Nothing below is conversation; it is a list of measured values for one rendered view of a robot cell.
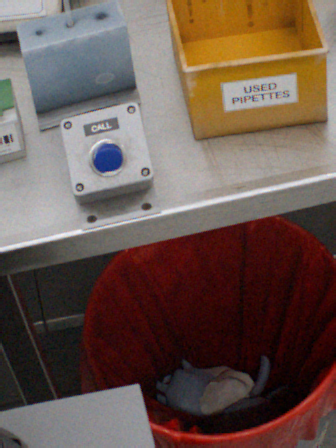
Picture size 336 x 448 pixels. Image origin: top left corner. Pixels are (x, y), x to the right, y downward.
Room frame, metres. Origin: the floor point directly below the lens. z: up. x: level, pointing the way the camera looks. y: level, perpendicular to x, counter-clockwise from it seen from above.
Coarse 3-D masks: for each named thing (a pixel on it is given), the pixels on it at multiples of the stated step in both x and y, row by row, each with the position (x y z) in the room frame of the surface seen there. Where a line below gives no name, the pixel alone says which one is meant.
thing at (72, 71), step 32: (32, 32) 0.81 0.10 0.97; (64, 32) 0.80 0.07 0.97; (96, 32) 0.80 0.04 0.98; (32, 64) 0.79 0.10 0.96; (64, 64) 0.79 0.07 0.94; (96, 64) 0.79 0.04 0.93; (128, 64) 0.80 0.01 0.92; (64, 96) 0.79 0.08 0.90; (96, 96) 0.79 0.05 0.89; (128, 96) 0.79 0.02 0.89
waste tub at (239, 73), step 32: (192, 0) 0.85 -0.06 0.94; (224, 0) 0.86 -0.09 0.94; (256, 0) 0.86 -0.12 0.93; (288, 0) 0.86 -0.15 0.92; (192, 32) 0.85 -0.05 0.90; (224, 32) 0.86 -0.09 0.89; (256, 32) 0.86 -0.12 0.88; (288, 32) 0.85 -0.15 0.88; (320, 32) 0.75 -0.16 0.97; (192, 64) 0.82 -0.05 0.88; (224, 64) 0.73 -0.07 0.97; (256, 64) 0.73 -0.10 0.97; (288, 64) 0.73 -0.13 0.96; (320, 64) 0.73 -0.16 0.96; (192, 96) 0.73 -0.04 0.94; (224, 96) 0.73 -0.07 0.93; (256, 96) 0.73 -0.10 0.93; (288, 96) 0.73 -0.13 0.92; (320, 96) 0.73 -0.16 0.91; (192, 128) 0.73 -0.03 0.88; (224, 128) 0.73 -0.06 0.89; (256, 128) 0.73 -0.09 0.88
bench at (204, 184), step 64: (128, 0) 0.94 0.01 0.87; (320, 0) 0.90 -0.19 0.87; (0, 64) 0.88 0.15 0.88; (320, 128) 0.72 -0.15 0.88; (0, 192) 0.71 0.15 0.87; (64, 192) 0.69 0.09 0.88; (192, 192) 0.67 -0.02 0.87; (256, 192) 0.66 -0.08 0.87; (320, 192) 0.66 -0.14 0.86; (0, 256) 0.64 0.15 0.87; (64, 256) 0.64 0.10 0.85; (0, 320) 0.66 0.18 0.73; (64, 320) 0.95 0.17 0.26
